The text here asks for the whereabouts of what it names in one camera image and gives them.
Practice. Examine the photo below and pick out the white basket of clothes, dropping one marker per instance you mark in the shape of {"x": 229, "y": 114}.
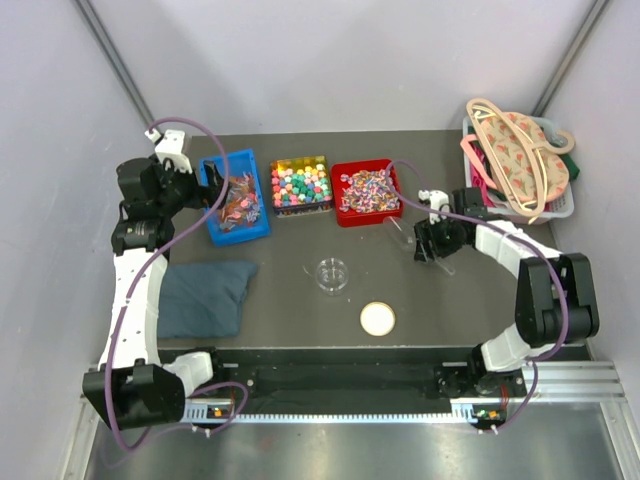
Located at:
{"x": 562, "y": 207}

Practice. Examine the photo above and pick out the round cream jar lid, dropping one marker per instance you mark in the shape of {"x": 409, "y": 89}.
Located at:
{"x": 377, "y": 319}

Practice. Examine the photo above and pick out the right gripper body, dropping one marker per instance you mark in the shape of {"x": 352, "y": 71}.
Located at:
{"x": 445, "y": 237}

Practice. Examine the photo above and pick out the folded dark blue cloth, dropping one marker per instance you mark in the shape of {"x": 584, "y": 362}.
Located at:
{"x": 204, "y": 300}

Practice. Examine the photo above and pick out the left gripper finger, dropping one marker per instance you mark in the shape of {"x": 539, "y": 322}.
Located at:
{"x": 210, "y": 174}
{"x": 210, "y": 198}

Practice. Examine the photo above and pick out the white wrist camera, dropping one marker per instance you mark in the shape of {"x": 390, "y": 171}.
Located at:
{"x": 437, "y": 201}
{"x": 170, "y": 149}

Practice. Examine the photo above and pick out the red tray of swirl lollipops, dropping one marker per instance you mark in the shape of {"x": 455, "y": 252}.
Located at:
{"x": 365, "y": 192}

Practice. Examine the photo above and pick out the clear glass jar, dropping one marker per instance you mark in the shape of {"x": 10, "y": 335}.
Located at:
{"x": 331, "y": 276}

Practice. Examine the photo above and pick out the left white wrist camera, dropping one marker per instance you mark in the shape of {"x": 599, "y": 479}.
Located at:
{"x": 170, "y": 149}

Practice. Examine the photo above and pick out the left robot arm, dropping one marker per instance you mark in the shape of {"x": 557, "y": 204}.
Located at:
{"x": 130, "y": 387}

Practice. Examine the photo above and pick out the beige clothes hanger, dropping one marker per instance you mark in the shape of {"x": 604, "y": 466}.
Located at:
{"x": 512, "y": 154}

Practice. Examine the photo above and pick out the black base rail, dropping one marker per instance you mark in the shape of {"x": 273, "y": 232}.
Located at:
{"x": 361, "y": 380}

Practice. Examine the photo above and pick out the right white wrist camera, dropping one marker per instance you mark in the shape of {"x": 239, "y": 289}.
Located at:
{"x": 437, "y": 201}

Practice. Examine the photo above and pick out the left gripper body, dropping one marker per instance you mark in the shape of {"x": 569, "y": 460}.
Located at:
{"x": 179, "y": 190}

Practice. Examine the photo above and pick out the clear plastic scoop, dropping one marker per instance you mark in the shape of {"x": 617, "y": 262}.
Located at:
{"x": 405, "y": 238}

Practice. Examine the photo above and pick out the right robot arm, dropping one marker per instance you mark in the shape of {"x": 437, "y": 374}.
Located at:
{"x": 555, "y": 295}

